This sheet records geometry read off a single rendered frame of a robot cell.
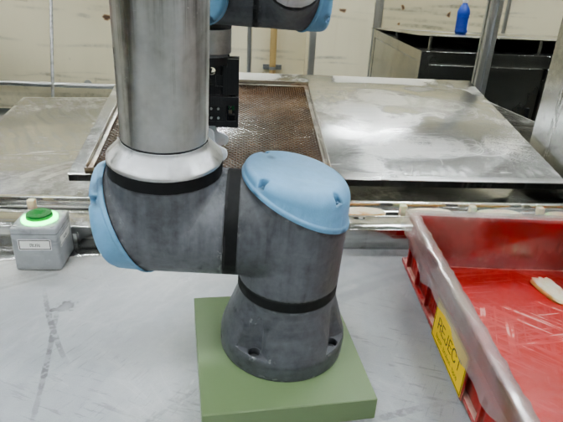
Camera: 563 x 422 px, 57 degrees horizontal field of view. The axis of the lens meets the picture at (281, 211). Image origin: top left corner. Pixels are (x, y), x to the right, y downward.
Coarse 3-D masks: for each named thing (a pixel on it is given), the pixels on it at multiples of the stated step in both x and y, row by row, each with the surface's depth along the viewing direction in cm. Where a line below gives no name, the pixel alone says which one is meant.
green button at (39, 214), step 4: (36, 208) 84; (40, 208) 84; (44, 208) 84; (48, 208) 84; (28, 212) 82; (32, 212) 82; (36, 212) 82; (40, 212) 83; (44, 212) 83; (48, 212) 83; (52, 212) 83; (28, 216) 81; (32, 216) 81; (36, 216) 81; (40, 216) 81; (44, 216) 81; (48, 216) 82; (52, 216) 83; (28, 220) 81; (32, 220) 81; (36, 220) 81; (40, 220) 81
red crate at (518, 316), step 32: (416, 288) 81; (480, 288) 84; (512, 288) 84; (512, 320) 76; (544, 320) 77; (512, 352) 70; (544, 352) 70; (544, 384) 64; (480, 416) 56; (544, 416) 60
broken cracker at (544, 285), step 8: (536, 280) 85; (544, 280) 85; (552, 280) 85; (536, 288) 84; (544, 288) 83; (552, 288) 83; (560, 288) 83; (552, 296) 81; (560, 296) 81; (560, 304) 80
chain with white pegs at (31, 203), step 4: (28, 200) 95; (32, 200) 95; (28, 204) 95; (32, 204) 95; (36, 204) 96; (400, 204) 101; (404, 204) 101; (28, 208) 95; (32, 208) 95; (400, 208) 101; (404, 208) 101; (468, 208) 103; (472, 208) 102; (476, 208) 102; (536, 208) 104; (540, 208) 103; (544, 208) 103; (400, 212) 101; (404, 212) 101; (468, 212) 103; (472, 212) 102; (536, 212) 104; (540, 212) 103; (544, 212) 103
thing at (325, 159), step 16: (240, 80) 146; (256, 80) 146; (272, 80) 147; (240, 96) 139; (288, 96) 141; (112, 112) 125; (256, 112) 132; (272, 112) 133; (288, 112) 133; (304, 112) 133; (112, 128) 120; (224, 128) 123; (240, 128) 124; (256, 128) 125; (272, 128) 125; (320, 128) 123; (96, 144) 111; (240, 144) 117; (304, 144) 119; (320, 144) 119; (240, 160) 112
